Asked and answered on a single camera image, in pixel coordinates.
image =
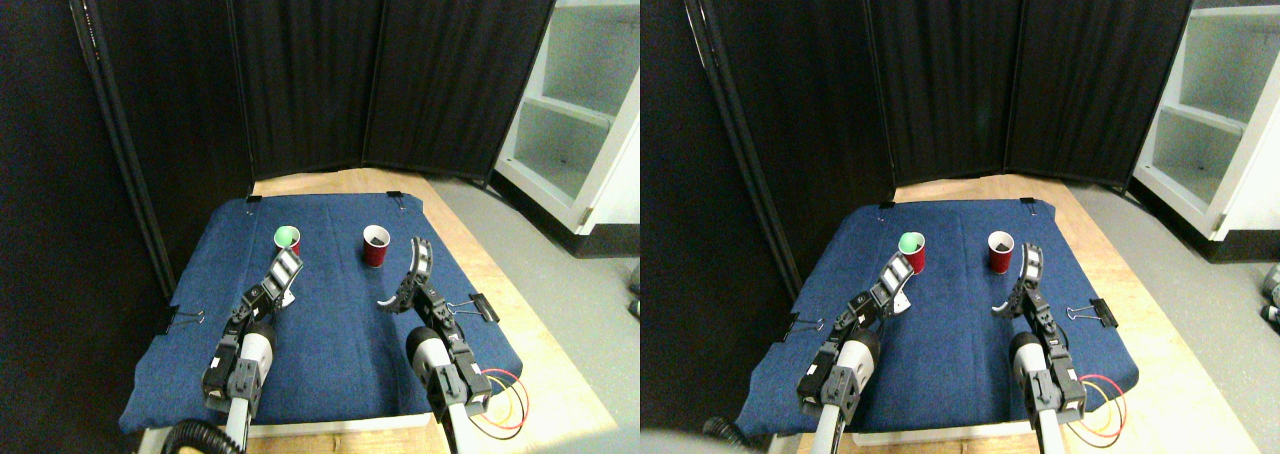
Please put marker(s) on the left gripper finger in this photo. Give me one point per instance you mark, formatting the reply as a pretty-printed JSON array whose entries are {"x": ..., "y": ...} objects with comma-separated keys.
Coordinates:
[
  {"x": 904, "y": 306},
  {"x": 898, "y": 276},
  {"x": 285, "y": 270},
  {"x": 288, "y": 297}
]

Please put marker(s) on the grey machine part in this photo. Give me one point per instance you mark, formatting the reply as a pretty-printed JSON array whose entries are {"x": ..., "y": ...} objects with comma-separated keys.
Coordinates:
[
  {"x": 635, "y": 274},
  {"x": 1271, "y": 279}
]

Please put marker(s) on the dark blue cloth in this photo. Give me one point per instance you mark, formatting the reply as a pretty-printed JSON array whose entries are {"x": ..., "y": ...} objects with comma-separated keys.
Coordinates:
[
  {"x": 340, "y": 344},
  {"x": 950, "y": 354}
]

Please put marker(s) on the red cup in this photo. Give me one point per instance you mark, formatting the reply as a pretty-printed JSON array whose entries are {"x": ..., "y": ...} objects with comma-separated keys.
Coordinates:
[
  {"x": 286, "y": 235},
  {"x": 375, "y": 254},
  {"x": 915, "y": 259},
  {"x": 1000, "y": 259}
]

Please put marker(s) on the black bracket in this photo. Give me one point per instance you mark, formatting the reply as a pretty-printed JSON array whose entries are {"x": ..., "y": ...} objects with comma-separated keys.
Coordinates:
[{"x": 452, "y": 326}]

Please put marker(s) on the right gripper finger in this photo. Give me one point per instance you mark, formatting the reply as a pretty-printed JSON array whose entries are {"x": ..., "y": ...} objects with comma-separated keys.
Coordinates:
[
  {"x": 397, "y": 301},
  {"x": 422, "y": 264},
  {"x": 1009, "y": 307},
  {"x": 1034, "y": 270}
]

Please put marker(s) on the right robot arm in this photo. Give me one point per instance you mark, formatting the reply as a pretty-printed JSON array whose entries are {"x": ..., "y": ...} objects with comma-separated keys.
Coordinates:
[
  {"x": 428, "y": 352},
  {"x": 1028, "y": 359}
]

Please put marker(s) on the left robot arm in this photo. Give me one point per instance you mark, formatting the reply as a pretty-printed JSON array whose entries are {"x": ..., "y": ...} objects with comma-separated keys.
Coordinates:
[
  {"x": 255, "y": 359},
  {"x": 858, "y": 362}
]

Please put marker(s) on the white shelf unit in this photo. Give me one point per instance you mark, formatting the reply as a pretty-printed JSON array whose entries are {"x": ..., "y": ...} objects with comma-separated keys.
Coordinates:
[
  {"x": 1250, "y": 174},
  {"x": 610, "y": 174}
]

